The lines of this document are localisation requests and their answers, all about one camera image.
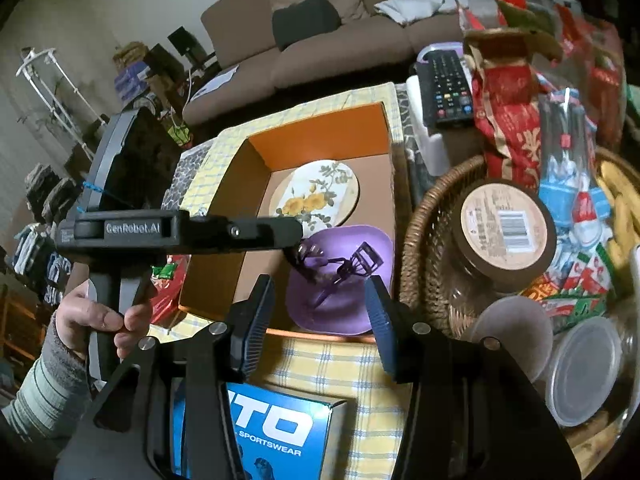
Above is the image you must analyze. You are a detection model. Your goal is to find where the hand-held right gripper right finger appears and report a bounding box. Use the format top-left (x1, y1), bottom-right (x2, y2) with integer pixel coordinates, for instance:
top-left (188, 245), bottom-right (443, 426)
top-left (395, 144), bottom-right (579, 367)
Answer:
top-left (364, 276), bottom-right (583, 480)

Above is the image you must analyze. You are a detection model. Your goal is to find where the bag of striped sachets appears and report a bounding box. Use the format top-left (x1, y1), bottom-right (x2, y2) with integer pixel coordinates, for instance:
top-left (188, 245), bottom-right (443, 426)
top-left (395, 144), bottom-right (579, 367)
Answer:
top-left (537, 87), bottom-right (616, 291)

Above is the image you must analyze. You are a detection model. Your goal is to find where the pile of white cloths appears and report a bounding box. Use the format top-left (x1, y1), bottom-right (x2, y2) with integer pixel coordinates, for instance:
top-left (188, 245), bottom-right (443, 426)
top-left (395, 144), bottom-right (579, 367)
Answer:
top-left (374, 0), bottom-right (468, 26)

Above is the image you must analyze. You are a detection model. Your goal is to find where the white box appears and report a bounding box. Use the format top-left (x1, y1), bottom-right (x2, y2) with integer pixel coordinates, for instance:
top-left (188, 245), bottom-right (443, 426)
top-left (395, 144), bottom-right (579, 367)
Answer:
top-left (406, 75), bottom-right (476, 163)

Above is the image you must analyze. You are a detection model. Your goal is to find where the lilac plastic container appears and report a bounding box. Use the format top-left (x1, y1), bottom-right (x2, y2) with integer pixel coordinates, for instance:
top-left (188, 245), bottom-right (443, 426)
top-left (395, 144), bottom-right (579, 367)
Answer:
top-left (416, 41), bottom-right (468, 68)

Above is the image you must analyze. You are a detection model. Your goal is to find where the red gold wrapper bag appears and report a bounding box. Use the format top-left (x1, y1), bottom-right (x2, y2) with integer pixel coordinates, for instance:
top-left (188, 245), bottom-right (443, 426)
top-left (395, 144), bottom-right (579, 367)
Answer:
top-left (462, 30), bottom-right (546, 196)

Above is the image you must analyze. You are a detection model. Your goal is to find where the white paper sheet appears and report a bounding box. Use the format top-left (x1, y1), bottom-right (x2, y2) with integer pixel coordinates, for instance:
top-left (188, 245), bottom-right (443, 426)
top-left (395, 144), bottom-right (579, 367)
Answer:
top-left (192, 67), bottom-right (238, 101)

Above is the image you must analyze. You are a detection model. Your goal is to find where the purple cardboard box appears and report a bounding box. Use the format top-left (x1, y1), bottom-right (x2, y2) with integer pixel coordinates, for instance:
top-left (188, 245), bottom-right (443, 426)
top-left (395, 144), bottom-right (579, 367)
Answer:
top-left (114, 62), bottom-right (151, 98)

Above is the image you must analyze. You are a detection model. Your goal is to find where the white drying rack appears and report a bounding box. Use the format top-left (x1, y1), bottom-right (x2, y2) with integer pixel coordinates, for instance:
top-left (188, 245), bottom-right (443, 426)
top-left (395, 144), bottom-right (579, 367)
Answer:
top-left (15, 47), bottom-right (108, 161)

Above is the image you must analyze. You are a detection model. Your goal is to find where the blue printed box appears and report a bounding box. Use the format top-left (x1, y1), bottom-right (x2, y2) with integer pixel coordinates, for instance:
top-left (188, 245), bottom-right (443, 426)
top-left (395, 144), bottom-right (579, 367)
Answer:
top-left (170, 382), bottom-right (348, 480)

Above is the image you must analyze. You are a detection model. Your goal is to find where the floral round plate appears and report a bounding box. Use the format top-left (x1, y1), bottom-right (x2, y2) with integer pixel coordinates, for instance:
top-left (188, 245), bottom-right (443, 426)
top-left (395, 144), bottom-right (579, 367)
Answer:
top-left (269, 160), bottom-right (361, 228)

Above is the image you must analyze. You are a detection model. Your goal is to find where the person's left forearm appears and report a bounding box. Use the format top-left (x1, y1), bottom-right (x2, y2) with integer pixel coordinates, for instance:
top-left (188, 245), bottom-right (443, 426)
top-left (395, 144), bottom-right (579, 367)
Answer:
top-left (0, 310), bottom-right (96, 443)

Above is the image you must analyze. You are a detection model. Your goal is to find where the neon green clothing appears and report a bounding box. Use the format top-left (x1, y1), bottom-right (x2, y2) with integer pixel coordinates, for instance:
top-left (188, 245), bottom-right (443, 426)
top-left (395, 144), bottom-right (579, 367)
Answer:
top-left (167, 122), bottom-right (193, 146)

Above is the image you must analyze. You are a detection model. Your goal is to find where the stack of folded clothes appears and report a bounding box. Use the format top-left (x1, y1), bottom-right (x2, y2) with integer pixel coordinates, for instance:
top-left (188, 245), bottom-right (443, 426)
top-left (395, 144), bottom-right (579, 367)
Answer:
top-left (12, 162), bottom-right (83, 306)

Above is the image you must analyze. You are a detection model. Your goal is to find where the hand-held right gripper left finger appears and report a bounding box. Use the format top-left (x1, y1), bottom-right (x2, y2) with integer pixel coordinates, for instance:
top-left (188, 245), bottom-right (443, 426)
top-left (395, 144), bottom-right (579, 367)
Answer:
top-left (52, 274), bottom-right (276, 480)

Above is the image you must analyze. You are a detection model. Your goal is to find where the grey honeycomb blanket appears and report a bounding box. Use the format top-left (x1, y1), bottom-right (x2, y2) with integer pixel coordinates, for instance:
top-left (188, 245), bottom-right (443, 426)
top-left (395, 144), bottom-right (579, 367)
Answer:
top-left (162, 140), bottom-right (216, 211)

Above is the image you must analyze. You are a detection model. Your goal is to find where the wicker basket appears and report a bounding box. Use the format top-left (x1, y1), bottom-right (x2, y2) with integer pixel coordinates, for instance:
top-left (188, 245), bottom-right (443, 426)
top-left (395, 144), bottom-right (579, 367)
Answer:
top-left (400, 152), bottom-right (640, 461)

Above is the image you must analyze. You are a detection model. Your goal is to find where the black remote control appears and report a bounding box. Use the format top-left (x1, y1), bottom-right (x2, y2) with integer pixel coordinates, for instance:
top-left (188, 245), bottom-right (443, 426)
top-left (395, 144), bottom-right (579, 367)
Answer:
top-left (416, 50), bottom-right (475, 128)

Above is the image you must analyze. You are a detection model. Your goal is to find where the glass jar brown lid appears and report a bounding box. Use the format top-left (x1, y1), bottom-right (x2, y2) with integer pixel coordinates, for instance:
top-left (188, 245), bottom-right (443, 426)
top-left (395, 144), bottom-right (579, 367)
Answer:
top-left (447, 178), bottom-right (558, 321)

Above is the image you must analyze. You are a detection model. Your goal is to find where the orange cardboard box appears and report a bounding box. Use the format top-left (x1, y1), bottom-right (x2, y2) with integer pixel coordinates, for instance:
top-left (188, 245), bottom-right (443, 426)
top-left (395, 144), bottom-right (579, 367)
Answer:
top-left (177, 101), bottom-right (406, 343)

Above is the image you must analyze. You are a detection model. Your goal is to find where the black cushion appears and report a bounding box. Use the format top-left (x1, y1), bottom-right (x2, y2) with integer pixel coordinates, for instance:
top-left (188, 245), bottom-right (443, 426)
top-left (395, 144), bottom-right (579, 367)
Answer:
top-left (271, 0), bottom-right (343, 52)

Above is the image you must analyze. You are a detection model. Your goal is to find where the red packet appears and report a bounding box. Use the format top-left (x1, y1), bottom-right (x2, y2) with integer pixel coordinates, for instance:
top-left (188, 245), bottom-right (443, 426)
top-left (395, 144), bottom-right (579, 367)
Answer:
top-left (150, 255), bottom-right (191, 326)

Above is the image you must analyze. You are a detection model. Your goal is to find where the person's left hand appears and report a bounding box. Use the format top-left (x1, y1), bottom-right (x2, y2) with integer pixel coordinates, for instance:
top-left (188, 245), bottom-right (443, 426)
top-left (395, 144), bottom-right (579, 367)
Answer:
top-left (55, 280), bottom-right (156, 361)

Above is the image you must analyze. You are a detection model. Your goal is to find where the clear plastic container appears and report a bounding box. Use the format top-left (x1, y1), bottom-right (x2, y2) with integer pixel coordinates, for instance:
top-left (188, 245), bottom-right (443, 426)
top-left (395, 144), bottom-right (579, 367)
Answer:
top-left (545, 315), bottom-right (623, 428)
top-left (467, 295), bottom-right (553, 386)

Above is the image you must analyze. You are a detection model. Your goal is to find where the purple eyelash curler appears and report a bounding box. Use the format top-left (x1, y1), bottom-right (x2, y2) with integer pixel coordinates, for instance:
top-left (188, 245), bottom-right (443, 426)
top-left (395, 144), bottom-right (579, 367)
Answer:
top-left (292, 241), bottom-right (385, 311)

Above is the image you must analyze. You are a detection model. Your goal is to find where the brown sofa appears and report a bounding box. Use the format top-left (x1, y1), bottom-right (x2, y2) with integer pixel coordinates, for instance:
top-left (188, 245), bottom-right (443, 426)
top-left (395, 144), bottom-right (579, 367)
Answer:
top-left (182, 0), bottom-right (481, 126)

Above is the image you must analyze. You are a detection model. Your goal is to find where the yellow plaid cloth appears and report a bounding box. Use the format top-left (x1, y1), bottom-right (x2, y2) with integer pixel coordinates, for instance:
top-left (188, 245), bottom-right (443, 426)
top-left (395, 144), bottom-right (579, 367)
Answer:
top-left (180, 82), bottom-right (416, 480)

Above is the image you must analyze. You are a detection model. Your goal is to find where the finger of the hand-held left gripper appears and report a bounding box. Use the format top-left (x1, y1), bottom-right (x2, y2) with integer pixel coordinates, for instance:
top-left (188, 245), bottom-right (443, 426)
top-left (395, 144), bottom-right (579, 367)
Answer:
top-left (177, 212), bottom-right (305, 261)

